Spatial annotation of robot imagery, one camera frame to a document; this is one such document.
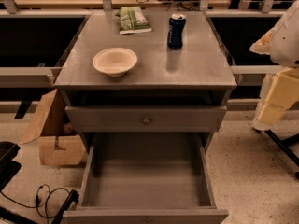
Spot grey drawer cabinet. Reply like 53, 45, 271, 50
55, 9, 236, 146

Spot grey top drawer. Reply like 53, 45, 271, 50
65, 106, 226, 133

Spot brown cardboard box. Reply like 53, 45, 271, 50
21, 90, 86, 166

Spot blue soda can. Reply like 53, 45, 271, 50
167, 13, 186, 49

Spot grey drawer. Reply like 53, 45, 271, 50
65, 106, 226, 133
64, 133, 228, 224

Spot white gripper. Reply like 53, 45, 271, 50
251, 68, 299, 131

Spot green snack bag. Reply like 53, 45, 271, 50
117, 7, 152, 35

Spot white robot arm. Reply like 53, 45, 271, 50
249, 1, 299, 131

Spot white paper bowl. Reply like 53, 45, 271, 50
93, 48, 137, 77

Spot black stand leg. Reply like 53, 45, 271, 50
51, 189, 79, 224

